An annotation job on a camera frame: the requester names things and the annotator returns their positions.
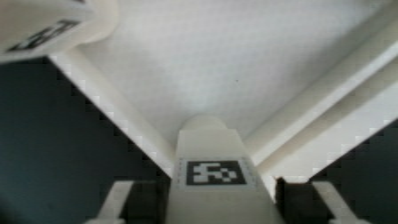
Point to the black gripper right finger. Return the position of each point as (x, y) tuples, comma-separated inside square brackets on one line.
[(312, 204)]

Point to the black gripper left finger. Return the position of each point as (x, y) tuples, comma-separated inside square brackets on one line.
[(134, 204)]

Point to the white desk leg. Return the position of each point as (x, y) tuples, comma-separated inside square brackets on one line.
[(218, 193), (49, 25)]

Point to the white desk top tray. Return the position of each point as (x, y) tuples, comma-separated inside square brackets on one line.
[(216, 57)]

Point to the white front fence rail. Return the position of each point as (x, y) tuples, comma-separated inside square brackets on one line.
[(345, 126)]

